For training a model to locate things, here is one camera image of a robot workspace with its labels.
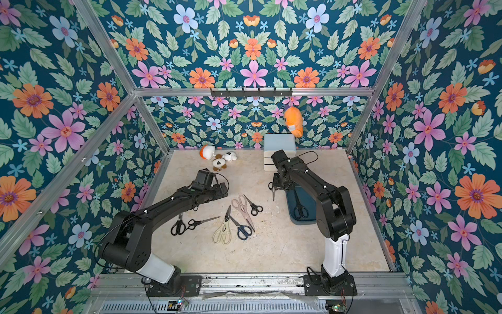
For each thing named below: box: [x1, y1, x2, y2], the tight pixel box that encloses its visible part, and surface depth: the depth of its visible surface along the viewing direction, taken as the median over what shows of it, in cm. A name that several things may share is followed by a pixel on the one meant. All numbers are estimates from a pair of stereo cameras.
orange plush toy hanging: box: [284, 106, 304, 139], surface depth 98 cm
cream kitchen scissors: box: [211, 204, 233, 246], surface depth 89 cm
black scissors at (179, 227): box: [170, 212, 187, 236], surface depth 90 cm
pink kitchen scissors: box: [231, 194, 256, 233], surface depth 98 cm
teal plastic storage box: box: [285, 185, 318, 226], surface depth 96 cm
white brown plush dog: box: [211, 151, 238, 172], surface depth 113 cm
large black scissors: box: [293, 189, 309, 220], surface depth 95 cm
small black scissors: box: [243, 193, 264, 216], surface depth 97 cm
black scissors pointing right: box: [185, 215, 221, 231], surface depth 92 cm
